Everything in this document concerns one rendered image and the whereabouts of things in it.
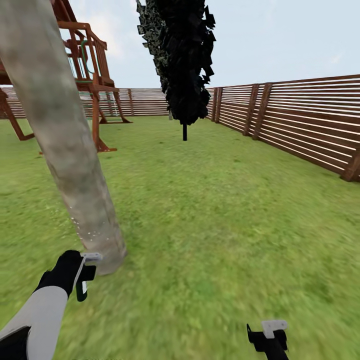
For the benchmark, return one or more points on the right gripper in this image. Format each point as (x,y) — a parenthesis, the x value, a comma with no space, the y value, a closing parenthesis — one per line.
(263,344)

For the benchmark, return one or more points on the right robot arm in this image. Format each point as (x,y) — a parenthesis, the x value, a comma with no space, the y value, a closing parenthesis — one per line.
(271,340)

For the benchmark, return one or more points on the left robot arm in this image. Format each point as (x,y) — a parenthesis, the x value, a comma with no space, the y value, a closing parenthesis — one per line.
(33,332)

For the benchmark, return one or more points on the pesticide atomizer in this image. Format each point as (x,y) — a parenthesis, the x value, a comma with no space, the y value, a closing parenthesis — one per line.
(81,290)

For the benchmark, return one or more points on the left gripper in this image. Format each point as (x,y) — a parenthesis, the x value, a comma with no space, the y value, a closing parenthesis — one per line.
(87,274)

